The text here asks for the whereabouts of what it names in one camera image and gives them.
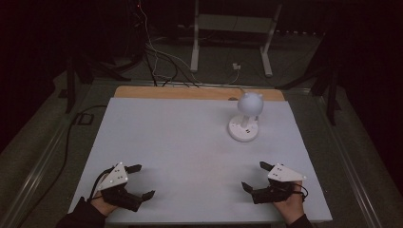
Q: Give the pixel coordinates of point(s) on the black tripod stand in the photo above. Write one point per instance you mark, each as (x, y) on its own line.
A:
(71, 88)
(331, 95)

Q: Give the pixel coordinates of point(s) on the white metal stand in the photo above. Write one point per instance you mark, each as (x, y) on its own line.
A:
(231, 23)

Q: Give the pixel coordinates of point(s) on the white round desk lamp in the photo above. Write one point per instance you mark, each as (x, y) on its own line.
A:
(245, 126)

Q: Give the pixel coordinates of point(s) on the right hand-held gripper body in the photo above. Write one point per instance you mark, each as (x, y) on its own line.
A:
(278, 185)

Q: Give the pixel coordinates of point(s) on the white table mat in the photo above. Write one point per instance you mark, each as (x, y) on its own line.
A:
(190, 152)

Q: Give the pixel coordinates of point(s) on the metal floor rail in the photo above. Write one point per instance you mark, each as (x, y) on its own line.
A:
(348, 164)
(34, 171)

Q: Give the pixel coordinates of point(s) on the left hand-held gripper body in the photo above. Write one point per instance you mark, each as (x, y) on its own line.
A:
(115, 177)

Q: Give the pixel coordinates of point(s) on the white plug adapter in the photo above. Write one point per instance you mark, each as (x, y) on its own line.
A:
(236, 66)

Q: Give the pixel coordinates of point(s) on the person's right hand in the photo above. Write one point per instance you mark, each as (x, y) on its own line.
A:
(290, 207)

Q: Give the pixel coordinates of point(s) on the person's left hand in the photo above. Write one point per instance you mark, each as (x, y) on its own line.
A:
(103, 204)

